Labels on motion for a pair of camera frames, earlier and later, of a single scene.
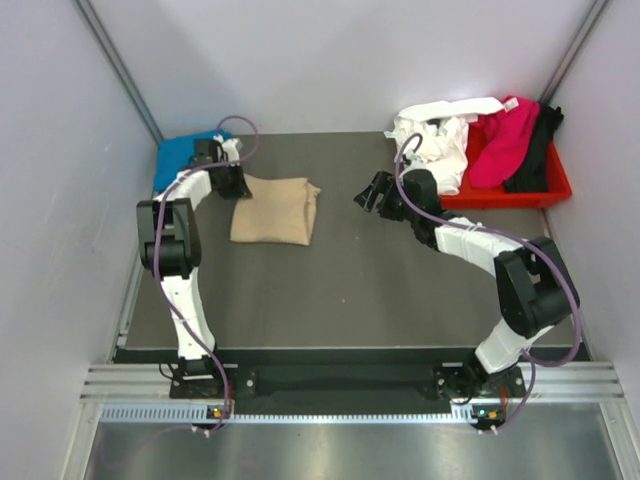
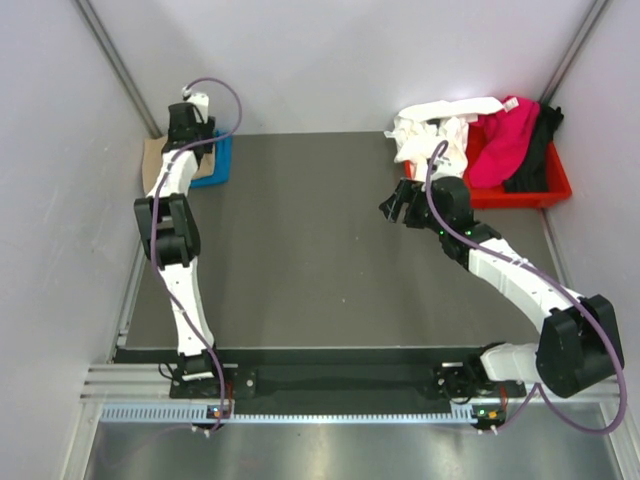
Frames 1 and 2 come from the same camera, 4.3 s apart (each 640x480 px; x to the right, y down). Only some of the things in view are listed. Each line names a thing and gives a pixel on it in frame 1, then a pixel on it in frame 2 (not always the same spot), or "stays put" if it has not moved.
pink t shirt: x=505 y=143 stays put
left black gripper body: x=231 y=182 to x=204 y=131
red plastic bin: x=495 y=197 stays put
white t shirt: x=433 y=136 stays put
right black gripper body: x=391 y=206 to x=419 y=213
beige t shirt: x=277 y=210 to x=151 y=158
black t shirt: x=532 y=177 stays put
